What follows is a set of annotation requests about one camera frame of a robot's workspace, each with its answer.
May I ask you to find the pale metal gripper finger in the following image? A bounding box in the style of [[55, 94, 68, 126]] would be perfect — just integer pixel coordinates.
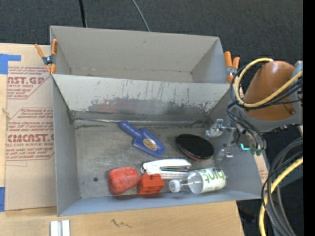
[[213, 148, 233, 171], [205, 118, 225, 138]]

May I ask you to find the black oval case, red edge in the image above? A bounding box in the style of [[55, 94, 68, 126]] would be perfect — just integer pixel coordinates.
[[175, 133, 215, 162]]

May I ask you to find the clear plastic bottle, green label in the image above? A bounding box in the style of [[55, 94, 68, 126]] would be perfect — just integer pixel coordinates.
[[168, 167, 227, 195]]

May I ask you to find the white stapler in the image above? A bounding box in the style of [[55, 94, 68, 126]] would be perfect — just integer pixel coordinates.
[[140, 158, 192, 180]]

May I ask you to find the blue toy trowel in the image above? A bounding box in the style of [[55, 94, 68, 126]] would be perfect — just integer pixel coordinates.
[[119, 120, 166, 157]]

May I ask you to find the red-orange notched block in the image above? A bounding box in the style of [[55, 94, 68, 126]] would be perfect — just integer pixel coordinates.
[[137, 173, 165, 196]]

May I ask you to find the grey metal bin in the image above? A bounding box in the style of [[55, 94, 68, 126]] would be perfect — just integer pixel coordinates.
[[49, 25, 263, 217]]

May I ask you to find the red-orange rounded sponge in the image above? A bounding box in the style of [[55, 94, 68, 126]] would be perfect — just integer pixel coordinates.
[[107, 166, 141, 196]]

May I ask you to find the brown cardboard board, red print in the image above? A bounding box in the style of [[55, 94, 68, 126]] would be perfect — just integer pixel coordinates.
[[0, 42, 58, 211]]

